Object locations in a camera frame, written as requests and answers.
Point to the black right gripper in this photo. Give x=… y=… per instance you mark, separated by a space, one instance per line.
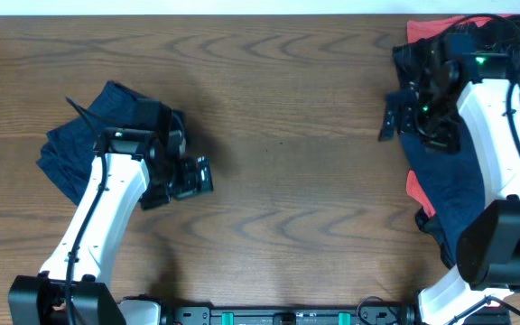
x=450 y=143

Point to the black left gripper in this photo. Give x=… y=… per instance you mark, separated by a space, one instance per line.
x=191 y=185

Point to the navy blue shorts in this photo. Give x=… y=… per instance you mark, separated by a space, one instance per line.
x=68 y=155

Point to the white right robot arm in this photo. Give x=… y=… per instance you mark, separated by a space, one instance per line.
x=477 y=92

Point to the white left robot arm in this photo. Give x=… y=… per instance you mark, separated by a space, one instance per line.
x=73 y=285

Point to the blue garment in pile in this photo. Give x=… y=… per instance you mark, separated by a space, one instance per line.
x=446 y=237

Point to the coral pink garment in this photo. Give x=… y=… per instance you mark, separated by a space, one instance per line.
x=420 y=189

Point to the black striped garment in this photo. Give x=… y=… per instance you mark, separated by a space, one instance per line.
x=490 y=34

